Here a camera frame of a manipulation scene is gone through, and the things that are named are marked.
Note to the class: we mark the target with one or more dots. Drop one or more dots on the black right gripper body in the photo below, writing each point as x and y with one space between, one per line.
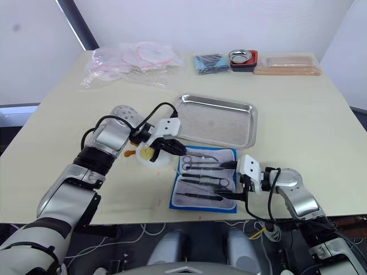
246 183

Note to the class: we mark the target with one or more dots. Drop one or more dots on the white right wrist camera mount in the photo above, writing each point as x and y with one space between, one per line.
249 167

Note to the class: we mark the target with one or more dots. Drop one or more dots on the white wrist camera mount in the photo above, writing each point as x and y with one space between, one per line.
249 167
169 126

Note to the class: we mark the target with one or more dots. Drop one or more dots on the rectangular stainless steel tray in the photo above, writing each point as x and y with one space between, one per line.
215 123

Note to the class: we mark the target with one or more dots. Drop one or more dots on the white round dish yellow sponge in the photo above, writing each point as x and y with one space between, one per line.
159 161

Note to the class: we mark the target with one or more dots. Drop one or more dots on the black plastic tray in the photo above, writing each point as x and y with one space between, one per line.
243 69

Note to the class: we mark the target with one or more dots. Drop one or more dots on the folded blue instrument pack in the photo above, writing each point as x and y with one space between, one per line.
210 64

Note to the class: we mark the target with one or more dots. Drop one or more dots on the skin coloured suture practice pad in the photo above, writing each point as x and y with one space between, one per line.
286 67

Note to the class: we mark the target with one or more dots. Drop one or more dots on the blue surgical instrument pack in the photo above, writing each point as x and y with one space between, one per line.
195 204

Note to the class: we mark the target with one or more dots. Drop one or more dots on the dark diagonal wall beam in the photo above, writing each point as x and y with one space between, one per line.
81 25

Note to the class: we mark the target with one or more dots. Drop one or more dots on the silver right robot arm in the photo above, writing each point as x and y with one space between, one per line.
301 200

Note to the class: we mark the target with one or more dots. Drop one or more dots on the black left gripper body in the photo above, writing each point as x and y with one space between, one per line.
166 144

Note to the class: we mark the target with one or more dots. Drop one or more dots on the grey robot torso front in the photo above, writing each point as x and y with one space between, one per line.
183 269

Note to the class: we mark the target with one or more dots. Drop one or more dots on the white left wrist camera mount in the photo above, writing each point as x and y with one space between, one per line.
169 126

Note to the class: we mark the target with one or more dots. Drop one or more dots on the grey rounded robot leg cover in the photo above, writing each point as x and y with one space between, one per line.
243 249
169 246

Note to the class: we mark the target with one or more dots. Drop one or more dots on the thin black scalpel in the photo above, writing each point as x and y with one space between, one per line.
198 196

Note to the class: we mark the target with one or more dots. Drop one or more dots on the pile of clear plastic bags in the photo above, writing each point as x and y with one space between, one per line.
129 63

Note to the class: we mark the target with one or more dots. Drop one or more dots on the grey ledge beside table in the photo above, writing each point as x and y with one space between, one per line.
17 114

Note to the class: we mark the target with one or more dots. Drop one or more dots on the small orange brown piece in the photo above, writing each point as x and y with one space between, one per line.
129 154

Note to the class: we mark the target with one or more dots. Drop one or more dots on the black hemostat clamp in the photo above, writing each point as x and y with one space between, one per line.
200 168

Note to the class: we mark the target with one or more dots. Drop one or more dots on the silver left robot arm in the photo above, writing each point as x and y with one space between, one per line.
86 183

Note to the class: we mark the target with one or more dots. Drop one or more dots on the black straight forceps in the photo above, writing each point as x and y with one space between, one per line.
195 181

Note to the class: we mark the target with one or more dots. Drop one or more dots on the small round metal bowl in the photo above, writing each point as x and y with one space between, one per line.
240 56

